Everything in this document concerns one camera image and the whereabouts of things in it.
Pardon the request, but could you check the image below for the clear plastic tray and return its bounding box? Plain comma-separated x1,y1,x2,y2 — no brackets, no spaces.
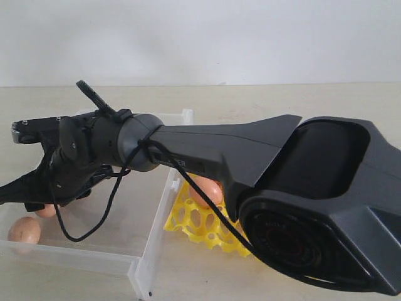
1,122,182,300

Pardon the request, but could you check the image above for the black camera cable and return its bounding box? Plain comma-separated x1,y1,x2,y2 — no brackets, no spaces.
46,80,377,286

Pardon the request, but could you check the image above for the brown egg front left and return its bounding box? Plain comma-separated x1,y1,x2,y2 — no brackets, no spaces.
8,216,41,255

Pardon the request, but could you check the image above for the yellow plastic egg tray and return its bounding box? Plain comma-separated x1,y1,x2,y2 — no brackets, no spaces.
164,182,251,257

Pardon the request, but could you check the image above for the brown egg front bin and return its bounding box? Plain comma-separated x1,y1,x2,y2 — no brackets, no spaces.
189,176,223,208

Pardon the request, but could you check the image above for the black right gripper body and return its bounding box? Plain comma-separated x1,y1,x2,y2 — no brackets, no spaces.
1,149,113,212

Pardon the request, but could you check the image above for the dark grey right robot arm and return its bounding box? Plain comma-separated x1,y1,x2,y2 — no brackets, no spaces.
1,109,400,295

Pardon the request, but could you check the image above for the brown egg fourth row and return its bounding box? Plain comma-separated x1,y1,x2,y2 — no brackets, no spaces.
35,204,56,218

